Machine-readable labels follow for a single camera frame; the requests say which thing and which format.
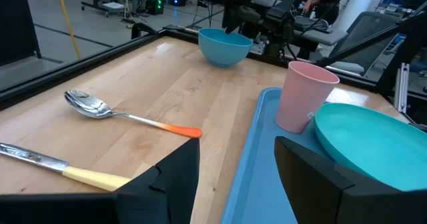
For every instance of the computer tower green lights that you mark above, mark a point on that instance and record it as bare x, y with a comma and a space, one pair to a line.
155, 4

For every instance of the silver aluminium extrusion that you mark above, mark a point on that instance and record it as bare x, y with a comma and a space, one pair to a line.
402, 87

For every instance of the black keyboard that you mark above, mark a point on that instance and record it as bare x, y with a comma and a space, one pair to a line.
310, 22

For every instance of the blue plastic tray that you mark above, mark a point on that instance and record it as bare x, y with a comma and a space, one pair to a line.
260, 170

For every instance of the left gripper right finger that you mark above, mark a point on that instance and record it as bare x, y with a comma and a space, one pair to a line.
307, 184

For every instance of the grey keyboard shelf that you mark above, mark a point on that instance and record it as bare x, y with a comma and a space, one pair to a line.
330, 36

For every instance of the black partition screen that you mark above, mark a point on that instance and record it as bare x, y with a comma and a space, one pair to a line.
16, 20

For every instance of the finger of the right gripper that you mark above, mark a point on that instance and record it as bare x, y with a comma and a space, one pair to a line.
231, 19

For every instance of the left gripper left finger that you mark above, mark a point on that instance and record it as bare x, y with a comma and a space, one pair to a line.
173, 190

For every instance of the pink cup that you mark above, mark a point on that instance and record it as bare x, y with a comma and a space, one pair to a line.
302, 97

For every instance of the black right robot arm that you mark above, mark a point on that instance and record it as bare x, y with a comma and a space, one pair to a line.
278, 20

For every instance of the teal plate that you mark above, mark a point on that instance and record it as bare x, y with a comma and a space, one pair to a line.
373, 144

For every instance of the blue bowl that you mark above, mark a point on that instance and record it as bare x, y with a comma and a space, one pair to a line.
223, 52

